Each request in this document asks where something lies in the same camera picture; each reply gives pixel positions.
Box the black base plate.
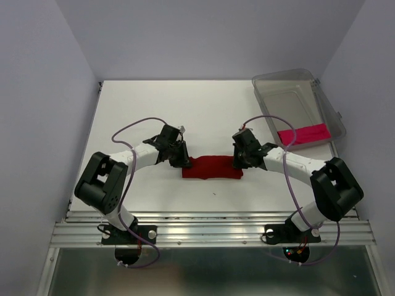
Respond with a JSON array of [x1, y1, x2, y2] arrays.
[[97, 224, 157, 245], [260, 224, 322, 245]]

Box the clear plastic bin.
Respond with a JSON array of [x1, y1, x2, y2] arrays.
[[252, 68, 346, 151]]

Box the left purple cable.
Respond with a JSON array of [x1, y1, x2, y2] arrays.
[[111, 117, 160, 268]]

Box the dark red t shirt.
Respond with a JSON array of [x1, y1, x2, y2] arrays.
[[182, 155, 243, 180]]

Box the aluminium rail frame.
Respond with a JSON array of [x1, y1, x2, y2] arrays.
[[37, 211, 391, 295]]

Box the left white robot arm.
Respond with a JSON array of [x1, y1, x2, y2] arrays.
[[74, 124, 192, 243]]

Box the pink rolled t shirt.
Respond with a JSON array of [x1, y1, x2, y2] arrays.
[[278, 123, 331, 146]]

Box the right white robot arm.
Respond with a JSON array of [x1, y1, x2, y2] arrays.
[[233, 129, 364, 245]]

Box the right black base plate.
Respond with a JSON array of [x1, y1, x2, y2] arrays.
[[260, 224, 322, 245]]

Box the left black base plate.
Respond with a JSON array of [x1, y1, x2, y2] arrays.
[[97, 224, 157, 245]]

